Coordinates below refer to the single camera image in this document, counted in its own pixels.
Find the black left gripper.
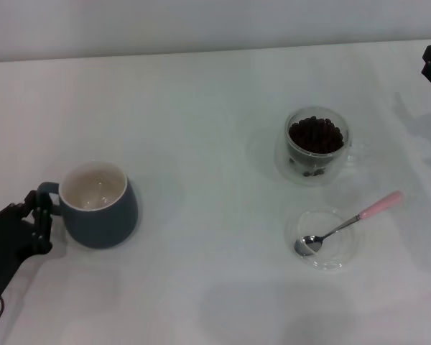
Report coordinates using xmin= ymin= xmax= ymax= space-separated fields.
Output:
xmin=0 ymin=190 xmax=55 ymax=300

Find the pink-handled metal spoon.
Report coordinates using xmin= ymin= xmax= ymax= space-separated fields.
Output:
xmin=293 ymin=190 xmax=404 ymax=257

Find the dark teal ceramic mug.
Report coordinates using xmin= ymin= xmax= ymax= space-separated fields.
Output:
xmin=37 ymin=160 xmax=139 ymax=249

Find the clear double-wall glass cup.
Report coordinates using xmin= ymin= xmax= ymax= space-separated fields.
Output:
xmin=274 ymin=106 xmax=368 ymax=187

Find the coffee bean pile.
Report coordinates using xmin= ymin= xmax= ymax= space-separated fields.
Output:
xmin=288 ymin=114 xmax=345 ymax=155

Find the clear glass saucer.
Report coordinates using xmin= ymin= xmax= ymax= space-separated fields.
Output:
xmin=285 ymin=207 xmax=366 ymax=271

